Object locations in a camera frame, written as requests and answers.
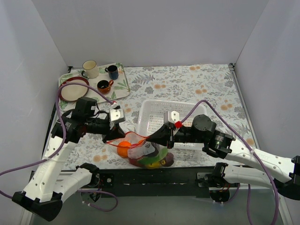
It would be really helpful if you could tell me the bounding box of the floral table mat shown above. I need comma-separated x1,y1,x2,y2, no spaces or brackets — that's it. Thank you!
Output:
63,64,257,171

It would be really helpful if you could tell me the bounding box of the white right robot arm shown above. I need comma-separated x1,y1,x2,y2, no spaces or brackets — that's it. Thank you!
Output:
147,114,300,200

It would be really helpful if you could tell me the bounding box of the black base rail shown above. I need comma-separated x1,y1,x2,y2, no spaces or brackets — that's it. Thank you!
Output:
72,166,241,197

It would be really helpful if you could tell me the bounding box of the fake green cucumber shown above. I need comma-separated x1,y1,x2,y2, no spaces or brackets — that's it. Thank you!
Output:
137,147,168,165

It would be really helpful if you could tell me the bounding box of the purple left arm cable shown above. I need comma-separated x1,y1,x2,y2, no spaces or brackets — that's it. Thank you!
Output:
0,83,119,213

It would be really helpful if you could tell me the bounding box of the white plastic basket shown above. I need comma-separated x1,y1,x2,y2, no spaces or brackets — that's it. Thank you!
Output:
135,99,209,160

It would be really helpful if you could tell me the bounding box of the fake watermelon slice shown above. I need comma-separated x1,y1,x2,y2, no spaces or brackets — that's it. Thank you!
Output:
128,142,155,159

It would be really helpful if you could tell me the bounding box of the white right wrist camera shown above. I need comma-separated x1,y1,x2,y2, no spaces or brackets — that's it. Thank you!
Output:
164,111,183,129

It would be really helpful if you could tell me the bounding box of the leaf print serving tray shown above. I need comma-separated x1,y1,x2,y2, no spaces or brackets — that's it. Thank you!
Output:
59,63,130,111

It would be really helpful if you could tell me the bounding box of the dark blue mug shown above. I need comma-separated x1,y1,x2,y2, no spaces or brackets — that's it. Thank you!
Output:
105,65,119,80

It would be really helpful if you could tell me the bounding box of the fake yellow lemon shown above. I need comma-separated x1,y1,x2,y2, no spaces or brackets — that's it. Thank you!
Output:
145,162,162,169

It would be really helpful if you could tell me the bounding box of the red rimmed cream plate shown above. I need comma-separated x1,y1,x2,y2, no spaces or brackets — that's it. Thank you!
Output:
59,76,89,102

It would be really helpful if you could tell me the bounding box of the orange brown ceramic mug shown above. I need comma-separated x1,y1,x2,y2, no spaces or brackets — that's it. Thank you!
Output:
97,80,114,94

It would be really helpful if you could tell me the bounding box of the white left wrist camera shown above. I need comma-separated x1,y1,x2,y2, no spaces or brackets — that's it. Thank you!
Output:
109,101,126,128

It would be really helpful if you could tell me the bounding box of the clear zip top bag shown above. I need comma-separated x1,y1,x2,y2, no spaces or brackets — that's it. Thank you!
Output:
107,131,174,169

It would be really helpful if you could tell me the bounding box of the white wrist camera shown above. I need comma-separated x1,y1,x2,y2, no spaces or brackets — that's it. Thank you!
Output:
109,101,126,128
164,111,183,129

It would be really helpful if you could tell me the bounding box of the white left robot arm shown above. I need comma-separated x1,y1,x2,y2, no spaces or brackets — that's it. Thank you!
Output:
12,97,125,221

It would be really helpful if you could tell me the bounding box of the cream enamel mug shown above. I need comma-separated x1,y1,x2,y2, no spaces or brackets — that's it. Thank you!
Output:
81,60,99,79

